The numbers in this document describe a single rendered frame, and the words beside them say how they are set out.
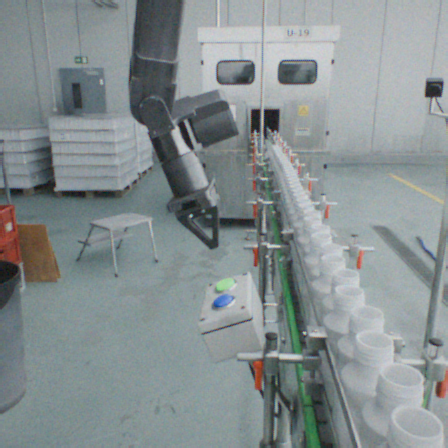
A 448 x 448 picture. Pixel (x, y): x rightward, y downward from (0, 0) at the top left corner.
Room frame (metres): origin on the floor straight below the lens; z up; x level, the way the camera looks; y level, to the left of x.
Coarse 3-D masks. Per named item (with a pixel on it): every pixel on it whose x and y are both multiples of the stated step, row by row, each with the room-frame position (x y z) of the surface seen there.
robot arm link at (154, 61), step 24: (144, 0) 0.54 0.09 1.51; (168, 0) 0.55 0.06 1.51; (144, 24) 0.55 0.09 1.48; (168, 24) 0.56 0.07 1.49; (144, 48) 0.56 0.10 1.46; (168, 48) 0.57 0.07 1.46; (144, 72) 0.57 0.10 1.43; (168, 72) 0.57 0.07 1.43; (144, 96) 0.58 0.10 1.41; (168, 96) 0.59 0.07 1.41
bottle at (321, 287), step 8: (328, 256) 0.65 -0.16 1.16; (336, 256) 0.64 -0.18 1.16; (320, 264) 0.63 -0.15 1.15; (328, 264) 0.62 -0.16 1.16; (336, 264) 0.61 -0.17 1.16; (344, 264) 0.62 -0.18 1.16; (320, 272) 0.63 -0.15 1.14; (328, 272) 0.62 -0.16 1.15; (320, 280) 0.62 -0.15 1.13; (328, 280) 0.61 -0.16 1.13; (312, 288) 0.63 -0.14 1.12; (320, 288) 0.61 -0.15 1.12; (328, 288) 0.61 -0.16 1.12; (320, 296) 0.61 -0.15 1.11; (320, 304) 0.61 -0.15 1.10; (312, 312) 0.62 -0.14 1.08; (320, 312) 0.61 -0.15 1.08; (312, 320) 0.62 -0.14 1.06
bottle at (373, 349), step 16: (368, 336) 0.41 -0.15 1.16; (384, 336) 0.40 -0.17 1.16; (368, 352) 0.38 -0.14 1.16; (384, 352) 0.38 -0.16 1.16; (352, 368) 0.39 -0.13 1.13; (368, 368) 0.38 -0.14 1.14; (352, 384) 0.38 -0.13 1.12; (368, 384) 0.37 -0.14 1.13; (352, 400) 0.38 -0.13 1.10; (352, 416) 0.38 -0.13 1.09; (336, 432) 0.40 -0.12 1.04
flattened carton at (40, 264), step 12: (24, 228) 3.13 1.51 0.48; (36, 228) 3.13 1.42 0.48; (24, 240) 3.15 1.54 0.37; (36, 240) 3.15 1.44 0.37; (48, 240) 3.15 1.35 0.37; (24, 252) 3.18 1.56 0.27; (36, 252) 3.18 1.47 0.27; (48, 252) 3.17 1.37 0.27; (24, 264) 3.20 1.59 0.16; (36, 264) 3.20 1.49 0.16; (48, 264) 3.19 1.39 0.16; (24, 276) 3.22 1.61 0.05; (36, 276) 3.21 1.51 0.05; (48, 276) 3.21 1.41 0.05; (60, 276) 3.28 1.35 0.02
